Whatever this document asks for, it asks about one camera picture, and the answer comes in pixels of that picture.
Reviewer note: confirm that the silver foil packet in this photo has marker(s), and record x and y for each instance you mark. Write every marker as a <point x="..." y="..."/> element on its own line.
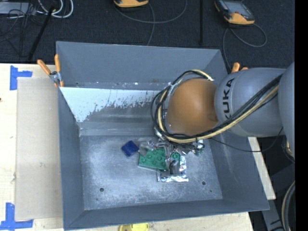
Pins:
<point x="180" y="175"/>

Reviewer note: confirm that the green studded flat block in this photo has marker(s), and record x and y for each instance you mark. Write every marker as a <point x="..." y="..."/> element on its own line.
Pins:
<point x="151" y="160"/>

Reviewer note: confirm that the clear plastic wrapper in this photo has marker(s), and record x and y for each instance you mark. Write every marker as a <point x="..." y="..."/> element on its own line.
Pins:
<point x="146" y="147"/>

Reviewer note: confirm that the blue sponge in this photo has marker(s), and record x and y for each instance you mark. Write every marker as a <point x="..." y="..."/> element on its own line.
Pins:
<point x="130" y="148"/>

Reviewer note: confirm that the grey metal bin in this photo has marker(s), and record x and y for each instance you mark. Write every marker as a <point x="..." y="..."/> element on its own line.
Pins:
<point x="120" y="177"/>

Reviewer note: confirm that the pale wood board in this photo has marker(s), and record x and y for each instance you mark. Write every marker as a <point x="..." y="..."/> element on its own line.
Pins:
<point x="36" y="141"/>

